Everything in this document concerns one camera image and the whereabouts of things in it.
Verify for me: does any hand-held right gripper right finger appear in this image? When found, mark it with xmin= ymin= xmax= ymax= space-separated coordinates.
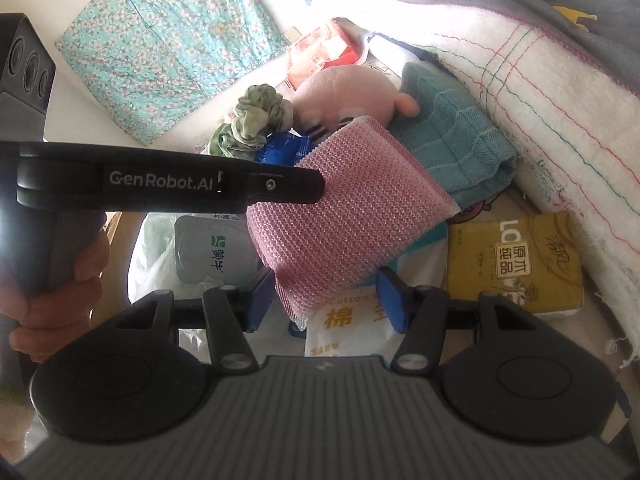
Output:
xmin=375 ymin=266 xmax=533 ymax=375

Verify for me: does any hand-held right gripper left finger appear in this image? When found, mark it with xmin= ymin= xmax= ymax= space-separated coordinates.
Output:
xmin=114 ymin=266 xmax=277 ymax=373

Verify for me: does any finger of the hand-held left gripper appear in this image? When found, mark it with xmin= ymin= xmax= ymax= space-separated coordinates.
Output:
xmin=247 ymin=164 xmax=327 ymax=207

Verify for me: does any blue white wet wipes pack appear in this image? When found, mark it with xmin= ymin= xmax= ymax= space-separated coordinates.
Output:
xmin=254 ymin=131 xmax=323 ymax=167

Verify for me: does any white cotton pad pack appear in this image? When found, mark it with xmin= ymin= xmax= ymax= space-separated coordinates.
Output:
xmin=304 ymin=260 xmax=448 ymax=358

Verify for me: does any pink mesh sponge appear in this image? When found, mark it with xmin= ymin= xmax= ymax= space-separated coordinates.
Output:
xmin=246 ymin=116 xmax=461 ymax=331

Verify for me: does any grey pouch pack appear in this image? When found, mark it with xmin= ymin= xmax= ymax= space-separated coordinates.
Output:
xmin=174 ymin=214 xmax=263 ymax=286

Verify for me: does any white blue-edged pack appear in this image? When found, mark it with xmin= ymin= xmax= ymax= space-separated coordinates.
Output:
xmin=395 ymin=220 xmax=449 ymax=272

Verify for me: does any pink plush toy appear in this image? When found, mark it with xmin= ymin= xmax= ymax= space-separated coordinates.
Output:
xmin=290 ymin=66 xmax=421 ymax=136

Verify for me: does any teal knitted towel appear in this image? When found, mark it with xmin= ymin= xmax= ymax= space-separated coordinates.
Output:
xmin=387 ymin=62 xmax=518 ymax=211

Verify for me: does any person's left hand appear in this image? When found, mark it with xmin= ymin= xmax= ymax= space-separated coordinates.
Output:
xmin=0 ymin=235 xmax=110 ymax=366

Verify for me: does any white plastic bag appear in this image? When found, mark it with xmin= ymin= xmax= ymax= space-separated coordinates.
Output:
xmin=127 ymin=212 xmax=311 ymax=361

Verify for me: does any yellow tissue pack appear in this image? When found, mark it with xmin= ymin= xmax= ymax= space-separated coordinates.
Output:
xmin=446 ymin=211 xmax=586 ymax=320

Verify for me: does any red tissue pack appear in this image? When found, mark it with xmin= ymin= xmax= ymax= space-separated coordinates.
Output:
xmin=286 ymin=19 xmax=368 ymax=88

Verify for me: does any teal floral cloth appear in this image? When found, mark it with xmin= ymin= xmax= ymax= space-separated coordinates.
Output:
xmin=55 ymin=0 xmax=296 ymax=146

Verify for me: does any white stitched quilt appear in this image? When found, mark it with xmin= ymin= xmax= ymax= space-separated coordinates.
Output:
xmin=310 ymin=0 xmax=640 ymax=361

